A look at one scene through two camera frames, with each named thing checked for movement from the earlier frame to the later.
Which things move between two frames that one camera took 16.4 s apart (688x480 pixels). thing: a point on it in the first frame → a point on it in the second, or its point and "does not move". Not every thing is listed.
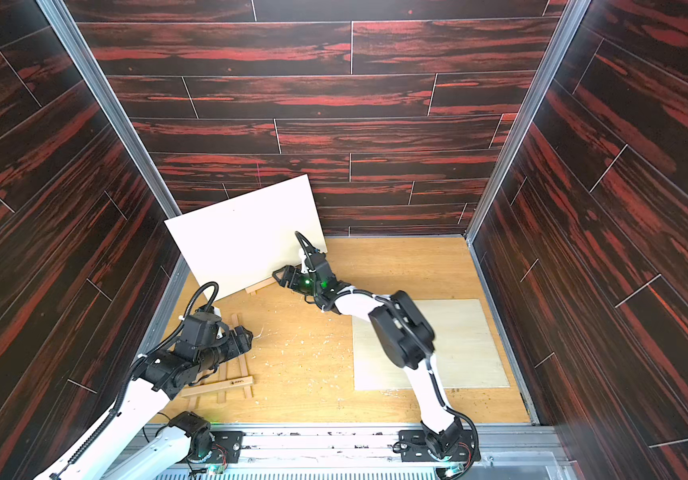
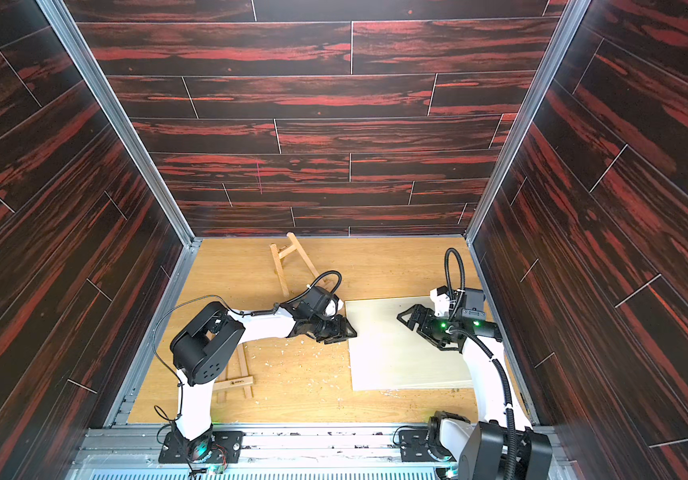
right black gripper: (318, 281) → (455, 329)
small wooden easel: (260, 285) → (287, 250)
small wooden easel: (222, 385) does not move
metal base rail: (369, 452) does not move
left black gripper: (235, 347) → (342, 334)
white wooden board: (245, 238) → (388, 354)
